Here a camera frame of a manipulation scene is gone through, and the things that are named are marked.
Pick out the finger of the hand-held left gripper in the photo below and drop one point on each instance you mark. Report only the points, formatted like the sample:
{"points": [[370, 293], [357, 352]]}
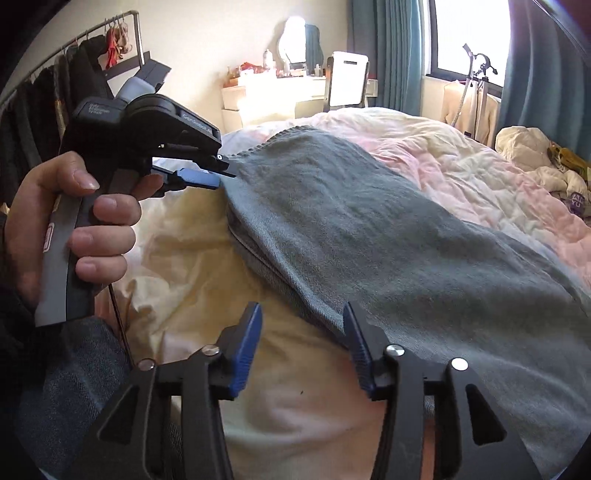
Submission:
{"points": [[198, 177], [194, 154]]}

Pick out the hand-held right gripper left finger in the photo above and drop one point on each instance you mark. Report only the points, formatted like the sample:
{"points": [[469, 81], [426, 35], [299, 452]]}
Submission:
{"points": [[244, 350]]}

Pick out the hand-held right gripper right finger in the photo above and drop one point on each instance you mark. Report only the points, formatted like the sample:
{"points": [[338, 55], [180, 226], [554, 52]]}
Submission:
{"points": [[358, 350]]}

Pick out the blue denim pants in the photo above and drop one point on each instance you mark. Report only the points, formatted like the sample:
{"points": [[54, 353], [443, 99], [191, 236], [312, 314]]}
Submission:
{"points": [[369, 230]]}

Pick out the person's left forearm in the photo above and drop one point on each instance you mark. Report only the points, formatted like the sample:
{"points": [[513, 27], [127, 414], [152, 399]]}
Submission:
{"points": [[14, 332]]}

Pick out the metal clothes rack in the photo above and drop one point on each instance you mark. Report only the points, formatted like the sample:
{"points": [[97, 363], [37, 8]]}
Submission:
{"points": [[138, 32]]}

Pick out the hanging dark clothes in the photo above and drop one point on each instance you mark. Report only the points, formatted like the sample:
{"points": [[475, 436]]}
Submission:
{"points": [[41, 106]]}

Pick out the person's left hand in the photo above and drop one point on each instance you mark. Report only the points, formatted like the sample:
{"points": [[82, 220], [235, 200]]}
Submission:
{"points": [[41, 207]]}

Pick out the pastel patchwork duvet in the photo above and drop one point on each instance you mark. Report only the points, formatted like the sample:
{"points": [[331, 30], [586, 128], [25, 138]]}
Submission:
{"points": [[184, 254]]}

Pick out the white dressing table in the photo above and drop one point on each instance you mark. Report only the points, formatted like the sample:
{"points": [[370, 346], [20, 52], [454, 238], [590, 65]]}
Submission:
{"points": [[258, 97]]}

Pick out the red decoration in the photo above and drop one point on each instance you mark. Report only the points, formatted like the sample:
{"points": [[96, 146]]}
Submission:
{"points": [[247, 69]]}

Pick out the row of cosmetic bottles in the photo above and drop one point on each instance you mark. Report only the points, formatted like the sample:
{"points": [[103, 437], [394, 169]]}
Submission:
{"points": [[295, 69]]}

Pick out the vanity mirror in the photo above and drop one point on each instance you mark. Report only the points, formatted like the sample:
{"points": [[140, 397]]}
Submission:
{"points": [[293, 39]]}

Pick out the white backed chair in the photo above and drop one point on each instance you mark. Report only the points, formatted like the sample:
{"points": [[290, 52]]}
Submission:
{"points": [[346, 78]]}

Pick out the person's leg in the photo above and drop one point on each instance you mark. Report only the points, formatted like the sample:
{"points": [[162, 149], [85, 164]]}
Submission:
{"points": [[69, 383]]}

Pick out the narrow blue curtain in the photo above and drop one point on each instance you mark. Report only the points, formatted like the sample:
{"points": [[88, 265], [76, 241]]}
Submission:
{"points": [[392, 55]]}

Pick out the beige hanging garment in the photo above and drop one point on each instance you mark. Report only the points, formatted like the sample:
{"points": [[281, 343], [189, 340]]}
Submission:
{"points": [[455, 106]]}

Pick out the pile of white bedding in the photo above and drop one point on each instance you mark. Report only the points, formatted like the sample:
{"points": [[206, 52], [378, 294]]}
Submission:
{"points": [[521, 143]]}

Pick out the purple printed cloth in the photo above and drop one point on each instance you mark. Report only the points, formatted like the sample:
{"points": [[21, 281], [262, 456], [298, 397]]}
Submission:
{"points": [[578, 203]]}

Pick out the garment steamer stand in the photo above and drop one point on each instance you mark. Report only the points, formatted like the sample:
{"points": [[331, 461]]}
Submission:
{"points": [[481, 106]]}

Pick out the mustard yellow cloth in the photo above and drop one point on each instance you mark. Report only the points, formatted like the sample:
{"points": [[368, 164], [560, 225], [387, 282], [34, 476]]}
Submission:
{"points": [[572, 159]]}

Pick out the black framed window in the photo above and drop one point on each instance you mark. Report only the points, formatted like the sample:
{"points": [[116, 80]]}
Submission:
{"points": [[466, 37]]}

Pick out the wide blue curtain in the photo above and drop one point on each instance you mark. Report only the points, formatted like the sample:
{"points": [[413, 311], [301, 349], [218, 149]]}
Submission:
{"points": [[545, 83]]}

